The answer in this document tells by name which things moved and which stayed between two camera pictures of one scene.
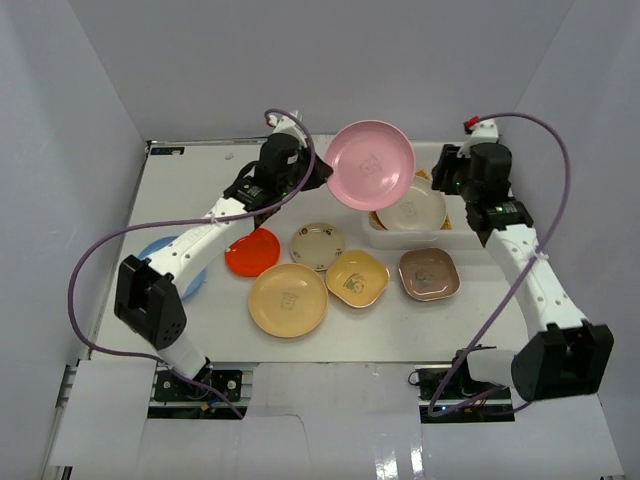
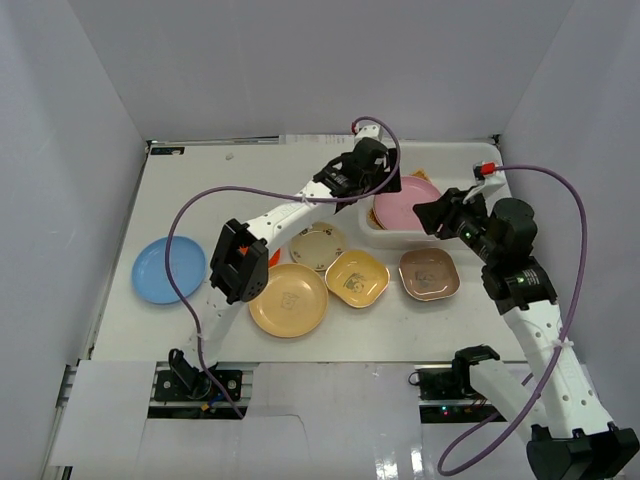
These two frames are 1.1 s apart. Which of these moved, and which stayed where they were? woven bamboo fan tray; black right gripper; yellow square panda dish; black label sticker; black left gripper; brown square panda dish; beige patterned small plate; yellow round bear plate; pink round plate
Moved: pink round plate; black right gripper; black left gripper
Stayed: woven bamboo fan tray; beige patterned small plate; yellow square panda dish; yellow round bear plate; brown square panda dish; black label sticker
